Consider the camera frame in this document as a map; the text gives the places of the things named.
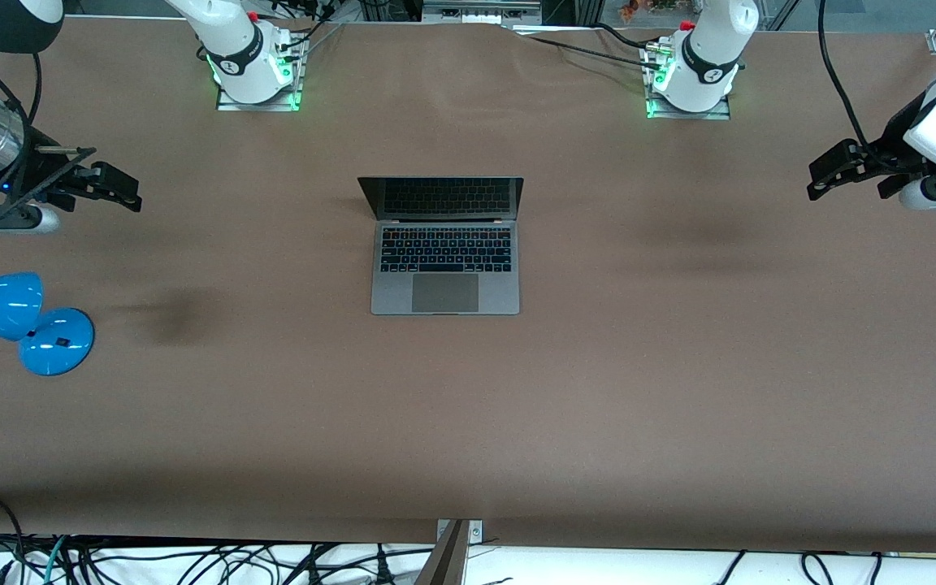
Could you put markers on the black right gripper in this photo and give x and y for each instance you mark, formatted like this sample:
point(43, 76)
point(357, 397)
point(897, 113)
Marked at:
point(44, 180)

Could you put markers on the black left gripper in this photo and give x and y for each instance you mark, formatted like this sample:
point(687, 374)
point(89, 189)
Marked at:
point(884, 150)

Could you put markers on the grey laptop computer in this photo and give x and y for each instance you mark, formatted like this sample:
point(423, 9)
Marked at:
point(444, 292)

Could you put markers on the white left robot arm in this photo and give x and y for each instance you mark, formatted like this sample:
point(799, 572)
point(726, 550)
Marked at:
point(716, 41)

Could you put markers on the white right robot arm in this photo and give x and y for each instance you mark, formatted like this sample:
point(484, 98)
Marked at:
point(232, 32)

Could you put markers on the blue desk lamp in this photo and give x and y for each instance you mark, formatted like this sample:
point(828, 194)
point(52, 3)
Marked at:
point(54, 341)

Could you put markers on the small orange object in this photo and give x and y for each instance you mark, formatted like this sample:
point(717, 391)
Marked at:
point(634, 8)

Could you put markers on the grey power box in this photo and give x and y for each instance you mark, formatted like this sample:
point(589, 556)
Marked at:
point(480, 12)

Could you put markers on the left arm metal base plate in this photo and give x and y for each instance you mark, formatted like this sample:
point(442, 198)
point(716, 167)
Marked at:
point(687, 115)

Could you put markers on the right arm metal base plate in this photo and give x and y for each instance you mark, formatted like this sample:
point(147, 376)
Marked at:
point(257, 106)

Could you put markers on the metal table edge bracket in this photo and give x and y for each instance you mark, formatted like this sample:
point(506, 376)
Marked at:
point(452, 561)

